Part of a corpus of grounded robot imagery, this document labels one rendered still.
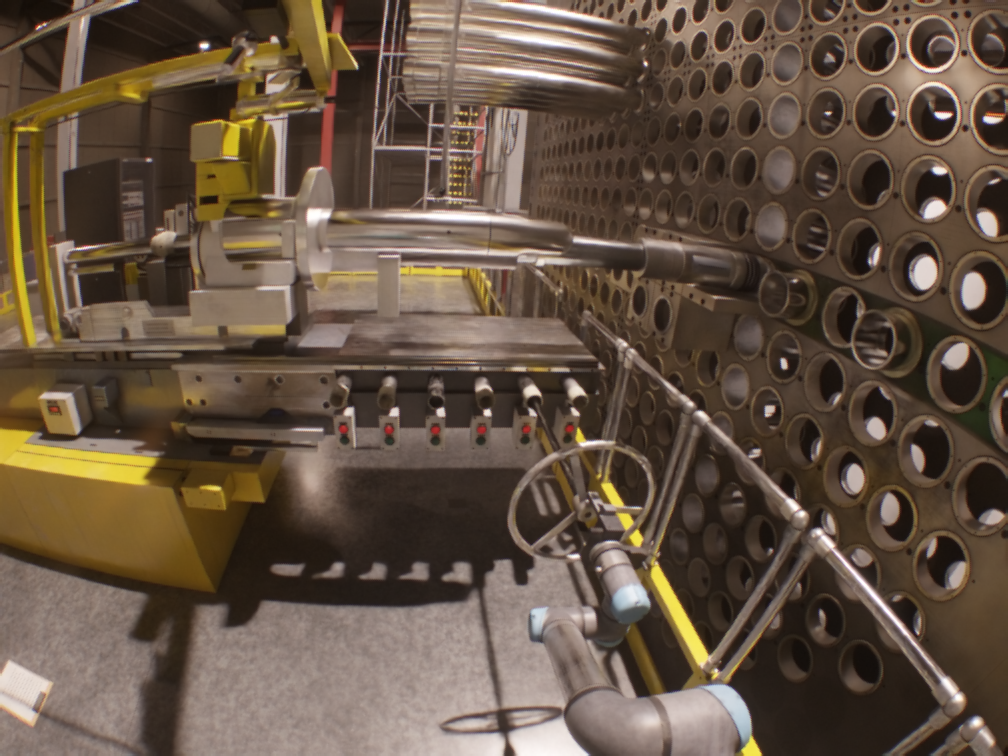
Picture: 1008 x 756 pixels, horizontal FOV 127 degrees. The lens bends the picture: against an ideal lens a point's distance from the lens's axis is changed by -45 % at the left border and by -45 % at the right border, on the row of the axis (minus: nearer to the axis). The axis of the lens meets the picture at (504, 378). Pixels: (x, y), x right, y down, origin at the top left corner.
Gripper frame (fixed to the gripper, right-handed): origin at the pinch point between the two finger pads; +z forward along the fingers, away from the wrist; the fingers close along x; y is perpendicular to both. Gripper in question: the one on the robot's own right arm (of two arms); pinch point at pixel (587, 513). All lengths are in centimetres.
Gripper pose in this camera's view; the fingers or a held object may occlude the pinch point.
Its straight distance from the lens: 112.3
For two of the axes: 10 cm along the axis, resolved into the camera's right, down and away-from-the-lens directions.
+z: -1.6, -4.1, 9.0
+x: -2.6, 9.0, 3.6
